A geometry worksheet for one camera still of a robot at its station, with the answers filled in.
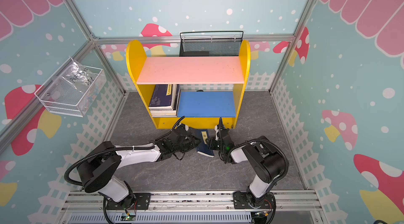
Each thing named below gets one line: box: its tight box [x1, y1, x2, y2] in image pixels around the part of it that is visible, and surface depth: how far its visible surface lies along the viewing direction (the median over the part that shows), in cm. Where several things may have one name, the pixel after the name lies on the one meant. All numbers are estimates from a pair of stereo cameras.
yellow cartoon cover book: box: [150, 112, 178, 118], surface depth 89 cm
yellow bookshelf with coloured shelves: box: [125, 39, 251, 130], surface depth 79 cm
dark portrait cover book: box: [150, 111, 177, 116], surface depth 88 cm
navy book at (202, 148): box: [188, 126, 215, 158], surface depth 93 cm
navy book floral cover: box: [148, 107, 177, 114], surface depth 87 cm
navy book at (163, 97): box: [148, 84, 177, 110], surface depth 88 cm
